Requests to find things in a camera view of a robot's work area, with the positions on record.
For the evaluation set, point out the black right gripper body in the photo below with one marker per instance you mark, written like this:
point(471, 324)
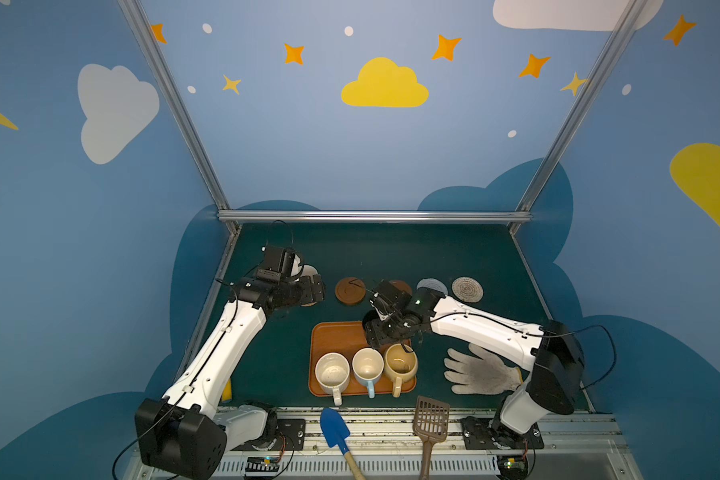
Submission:
point(381, 330)

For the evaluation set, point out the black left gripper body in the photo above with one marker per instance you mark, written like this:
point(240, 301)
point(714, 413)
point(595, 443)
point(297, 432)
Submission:
point(310, 290)

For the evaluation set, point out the black mug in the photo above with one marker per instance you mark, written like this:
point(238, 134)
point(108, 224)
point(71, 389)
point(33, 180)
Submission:
point(375, 334)

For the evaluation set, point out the white purple mug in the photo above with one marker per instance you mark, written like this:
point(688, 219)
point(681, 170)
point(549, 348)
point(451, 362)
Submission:
point(307, 281)

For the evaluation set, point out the brown wooden round coaster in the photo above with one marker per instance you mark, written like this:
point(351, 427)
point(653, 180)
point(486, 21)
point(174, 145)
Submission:
point(350, 291)

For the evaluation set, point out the grey white woven coaster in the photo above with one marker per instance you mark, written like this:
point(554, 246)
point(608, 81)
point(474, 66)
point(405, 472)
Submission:
point(433, 284)

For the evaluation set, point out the beige spiral woven coaster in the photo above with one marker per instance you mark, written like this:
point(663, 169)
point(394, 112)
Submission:
point(467, 289)

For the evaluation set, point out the white cream mug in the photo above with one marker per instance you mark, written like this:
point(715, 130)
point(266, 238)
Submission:
point(332, 372)

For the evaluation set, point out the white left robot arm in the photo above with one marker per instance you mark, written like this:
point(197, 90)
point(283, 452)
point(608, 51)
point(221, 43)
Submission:
point(178, 433)

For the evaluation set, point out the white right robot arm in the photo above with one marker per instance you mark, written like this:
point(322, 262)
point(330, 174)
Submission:
point(551, 355)

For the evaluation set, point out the beige yellow mug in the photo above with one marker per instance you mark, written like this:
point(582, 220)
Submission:
point(400, 367)

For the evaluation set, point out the white light-blue mug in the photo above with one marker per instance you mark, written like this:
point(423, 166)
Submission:
point(368, 367)

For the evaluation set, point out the orange rectangular serving tray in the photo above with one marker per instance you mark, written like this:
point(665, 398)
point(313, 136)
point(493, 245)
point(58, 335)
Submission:
point(345, 338)

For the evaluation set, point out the white knitted work glove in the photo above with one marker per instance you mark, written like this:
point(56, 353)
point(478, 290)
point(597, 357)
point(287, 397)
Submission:
point(480, 373)

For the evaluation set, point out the brown slotted spatula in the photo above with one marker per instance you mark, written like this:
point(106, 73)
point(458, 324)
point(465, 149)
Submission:
point(430, 424)

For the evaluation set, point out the yellow toy shovel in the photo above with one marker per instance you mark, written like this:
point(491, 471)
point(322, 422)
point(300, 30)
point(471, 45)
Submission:
point(227, 395)

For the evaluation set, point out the blue toy shovel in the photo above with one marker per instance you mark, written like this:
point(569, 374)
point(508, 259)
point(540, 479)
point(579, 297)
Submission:
point(335, 432)

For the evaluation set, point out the left green circuit board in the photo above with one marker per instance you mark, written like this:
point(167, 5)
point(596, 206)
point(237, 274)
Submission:
point(263, 465)

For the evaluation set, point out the green circuit board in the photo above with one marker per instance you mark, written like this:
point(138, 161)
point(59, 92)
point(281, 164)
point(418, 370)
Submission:
point(511, 468)
point(263, 465)

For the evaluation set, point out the right green circuit board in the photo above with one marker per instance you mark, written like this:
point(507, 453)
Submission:
point(511, 468)

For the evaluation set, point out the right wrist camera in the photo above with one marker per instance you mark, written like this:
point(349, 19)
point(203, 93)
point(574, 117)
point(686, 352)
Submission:
point(388, 298)

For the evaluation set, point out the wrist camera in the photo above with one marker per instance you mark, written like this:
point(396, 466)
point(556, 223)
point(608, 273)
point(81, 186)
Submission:
point(279, 264)
point(388, 298)

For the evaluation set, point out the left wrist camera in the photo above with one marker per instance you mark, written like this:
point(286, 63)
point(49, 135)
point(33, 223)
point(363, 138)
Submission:
point(279, 264)

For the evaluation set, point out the horizontal aluminium frame rail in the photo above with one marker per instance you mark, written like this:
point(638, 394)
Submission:
point(414, 217)

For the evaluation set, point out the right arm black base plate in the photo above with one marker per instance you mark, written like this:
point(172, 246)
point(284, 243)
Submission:
point(491, 434)

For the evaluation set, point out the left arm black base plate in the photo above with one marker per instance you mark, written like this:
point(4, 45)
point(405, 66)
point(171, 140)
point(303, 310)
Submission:
point(288, 434)

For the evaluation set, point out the front aluminium rail bed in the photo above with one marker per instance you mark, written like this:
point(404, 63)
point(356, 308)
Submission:
point(580, 446)

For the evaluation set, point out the right aluminium frame post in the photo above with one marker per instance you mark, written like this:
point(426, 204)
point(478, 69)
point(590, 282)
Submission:
point(613, 49)

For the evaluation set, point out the aluminium frame post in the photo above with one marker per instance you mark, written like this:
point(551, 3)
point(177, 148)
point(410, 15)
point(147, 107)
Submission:
point(613, 49)
point(137, 20)

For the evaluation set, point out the left aluminium frame post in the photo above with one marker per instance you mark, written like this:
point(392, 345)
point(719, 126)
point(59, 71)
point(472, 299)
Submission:
point(137, 20)

